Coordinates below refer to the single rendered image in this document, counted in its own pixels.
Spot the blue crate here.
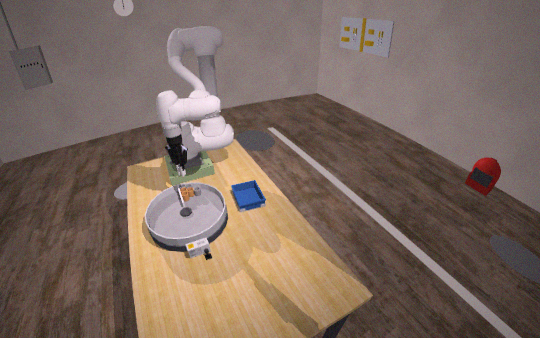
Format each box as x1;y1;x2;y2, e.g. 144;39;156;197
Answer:
231;180;266;213

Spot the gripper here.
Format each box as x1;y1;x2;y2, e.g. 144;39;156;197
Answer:
165;135;188;177

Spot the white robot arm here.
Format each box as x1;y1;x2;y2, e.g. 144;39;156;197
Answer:
156;26;233;169

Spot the grey round turning table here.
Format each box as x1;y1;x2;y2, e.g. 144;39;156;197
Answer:
145;182;228;260

